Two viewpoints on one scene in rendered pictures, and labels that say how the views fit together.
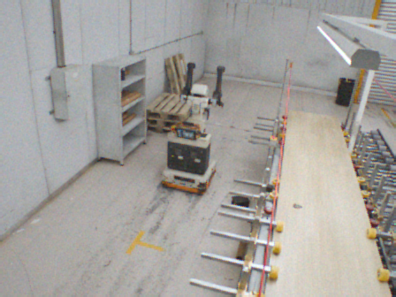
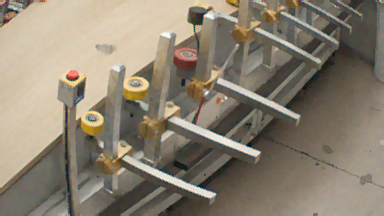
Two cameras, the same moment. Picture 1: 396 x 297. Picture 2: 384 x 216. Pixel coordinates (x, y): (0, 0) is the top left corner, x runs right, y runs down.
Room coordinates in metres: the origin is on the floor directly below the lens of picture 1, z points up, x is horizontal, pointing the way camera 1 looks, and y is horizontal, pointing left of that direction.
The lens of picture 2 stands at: (5.25, 0.02, 2.58)
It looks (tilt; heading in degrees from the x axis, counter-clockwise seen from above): 31 degrees down; 192
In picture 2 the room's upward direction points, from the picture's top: 8 degrees clockwise
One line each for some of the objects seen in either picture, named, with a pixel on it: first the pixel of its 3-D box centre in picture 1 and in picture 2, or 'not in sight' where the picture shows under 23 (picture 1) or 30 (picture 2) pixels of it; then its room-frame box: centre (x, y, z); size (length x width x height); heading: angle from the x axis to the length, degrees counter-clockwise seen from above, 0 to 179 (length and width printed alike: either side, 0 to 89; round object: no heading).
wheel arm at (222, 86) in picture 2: (245, 209); (242, 96); (2.30, -0.46, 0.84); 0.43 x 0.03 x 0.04; 75
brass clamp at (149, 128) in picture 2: not in sight; (158, 121); (2.53, -0.64, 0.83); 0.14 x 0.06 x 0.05; 165
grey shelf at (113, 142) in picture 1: (121, 108); not in sight; (4.86, 1.24, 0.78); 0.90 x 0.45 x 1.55; 165
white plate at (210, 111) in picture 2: not in sight; (199, 121); (2.34, -0.57, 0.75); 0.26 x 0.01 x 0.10; 165
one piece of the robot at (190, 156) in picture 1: (189, 148); not in sight; (3.99, 0.10, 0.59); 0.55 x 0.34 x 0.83; 75
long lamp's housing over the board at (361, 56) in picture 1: (335, 34); not in sight; (2.48, -0.97, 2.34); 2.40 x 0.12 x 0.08; 165
